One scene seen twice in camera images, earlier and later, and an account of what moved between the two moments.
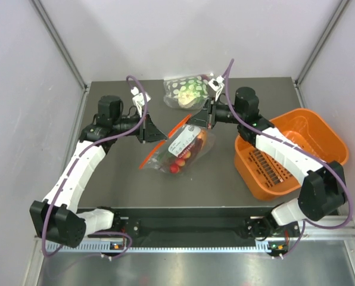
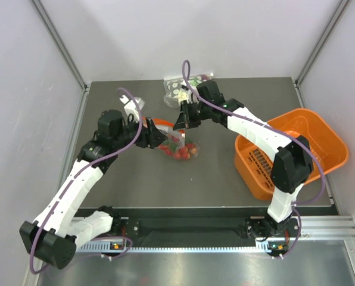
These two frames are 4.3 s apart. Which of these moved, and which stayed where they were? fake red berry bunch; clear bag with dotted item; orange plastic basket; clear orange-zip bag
Moved: clear orange-zip bag; fake red berry bunch
Stayed: orange plastic basket; clear bag with dotted item
